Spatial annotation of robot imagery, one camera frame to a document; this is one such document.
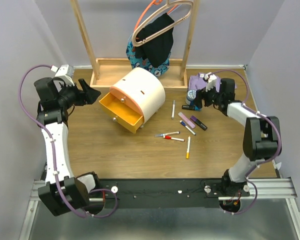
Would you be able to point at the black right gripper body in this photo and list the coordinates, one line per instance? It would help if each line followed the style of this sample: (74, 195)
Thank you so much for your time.
(211, 96)

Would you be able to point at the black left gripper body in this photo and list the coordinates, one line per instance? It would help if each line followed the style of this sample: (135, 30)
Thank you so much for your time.
(71, 95)

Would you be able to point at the round blue white tin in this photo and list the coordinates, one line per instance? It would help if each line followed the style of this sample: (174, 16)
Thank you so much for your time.
(190, 97)

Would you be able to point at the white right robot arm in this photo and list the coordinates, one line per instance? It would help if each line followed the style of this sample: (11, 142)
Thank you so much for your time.
(261, 140)

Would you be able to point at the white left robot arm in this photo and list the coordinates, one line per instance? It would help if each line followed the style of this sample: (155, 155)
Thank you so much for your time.
(62, 192)

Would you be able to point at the black teal highlighter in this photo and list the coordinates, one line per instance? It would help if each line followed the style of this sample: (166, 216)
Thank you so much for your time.
(190, 107)

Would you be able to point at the black purple highlighter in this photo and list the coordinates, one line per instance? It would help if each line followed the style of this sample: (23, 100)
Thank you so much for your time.
(198, 123)

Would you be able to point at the purple folded cloth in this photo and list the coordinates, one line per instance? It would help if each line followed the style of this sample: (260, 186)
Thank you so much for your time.
(196, 82)

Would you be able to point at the pink highlighter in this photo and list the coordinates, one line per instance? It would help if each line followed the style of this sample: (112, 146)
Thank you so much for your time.
(186, 120)

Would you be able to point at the grey silver marker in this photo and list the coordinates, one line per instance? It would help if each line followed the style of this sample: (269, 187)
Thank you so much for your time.
(173, 109)

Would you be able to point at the blue capped white marker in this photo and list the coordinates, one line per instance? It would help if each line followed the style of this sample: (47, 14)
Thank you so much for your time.
(187, 127)

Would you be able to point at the wooden clothes rack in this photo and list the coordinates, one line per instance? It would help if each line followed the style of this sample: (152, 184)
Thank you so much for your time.
(107, 71)

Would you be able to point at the red capped white marker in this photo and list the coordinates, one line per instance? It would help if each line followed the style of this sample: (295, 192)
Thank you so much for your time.
(167, 137)

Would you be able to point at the clear capped blue pen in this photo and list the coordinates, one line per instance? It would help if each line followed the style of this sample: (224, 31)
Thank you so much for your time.
(167, 134)

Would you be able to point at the yellow capped white marker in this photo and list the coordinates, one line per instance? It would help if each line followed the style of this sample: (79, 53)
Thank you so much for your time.
(188, 147)

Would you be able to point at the blue shark print cloth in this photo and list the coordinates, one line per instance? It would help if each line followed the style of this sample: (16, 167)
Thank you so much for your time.
(145, 63)

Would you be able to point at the black hanging garment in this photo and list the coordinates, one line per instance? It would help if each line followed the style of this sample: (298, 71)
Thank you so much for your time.
(157, 49)

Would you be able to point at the pink clothes hanger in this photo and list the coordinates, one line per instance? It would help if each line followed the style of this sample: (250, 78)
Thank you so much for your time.
(166, 6)

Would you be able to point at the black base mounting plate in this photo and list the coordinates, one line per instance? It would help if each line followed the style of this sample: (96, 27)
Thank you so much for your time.
(161, 193)

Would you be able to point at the orange clothes hanger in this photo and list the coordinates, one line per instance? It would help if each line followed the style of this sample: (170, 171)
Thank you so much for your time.
(153, 2)

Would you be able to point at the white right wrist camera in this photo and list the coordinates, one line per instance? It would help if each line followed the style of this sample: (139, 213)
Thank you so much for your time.
(212, 82)

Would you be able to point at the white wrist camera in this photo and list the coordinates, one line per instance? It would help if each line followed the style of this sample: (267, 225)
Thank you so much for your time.
(64, 72)
(212, 82)

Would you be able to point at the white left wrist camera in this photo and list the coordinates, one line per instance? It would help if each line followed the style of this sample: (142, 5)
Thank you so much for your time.
(64, 72)

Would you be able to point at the aluminium frame rail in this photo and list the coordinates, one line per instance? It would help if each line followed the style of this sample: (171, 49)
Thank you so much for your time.
(267, 188)

